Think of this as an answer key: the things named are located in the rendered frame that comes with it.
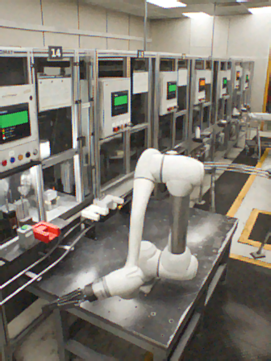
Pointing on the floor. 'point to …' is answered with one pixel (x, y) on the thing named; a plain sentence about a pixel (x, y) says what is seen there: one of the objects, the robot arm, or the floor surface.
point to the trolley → (250, 130)
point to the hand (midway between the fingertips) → (50, 306)
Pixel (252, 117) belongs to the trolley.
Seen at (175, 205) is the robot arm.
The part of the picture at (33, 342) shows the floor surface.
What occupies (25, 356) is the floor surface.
